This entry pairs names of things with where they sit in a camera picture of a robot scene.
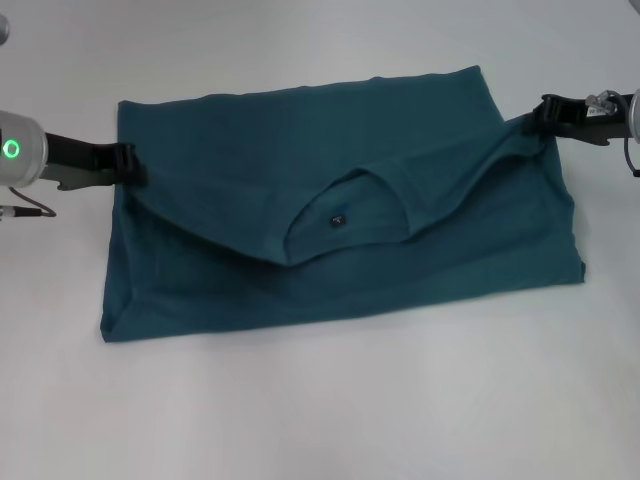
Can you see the teal t-shirt with pink print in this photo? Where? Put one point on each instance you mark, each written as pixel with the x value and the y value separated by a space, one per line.
pixel 350 275

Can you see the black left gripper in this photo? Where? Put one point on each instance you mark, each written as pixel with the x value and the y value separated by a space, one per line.
pixel 80 162

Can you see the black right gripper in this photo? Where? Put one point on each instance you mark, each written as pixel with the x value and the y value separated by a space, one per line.
pixel 585 125

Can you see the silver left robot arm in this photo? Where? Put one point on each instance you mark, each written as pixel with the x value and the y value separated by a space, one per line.
pixel 22 150

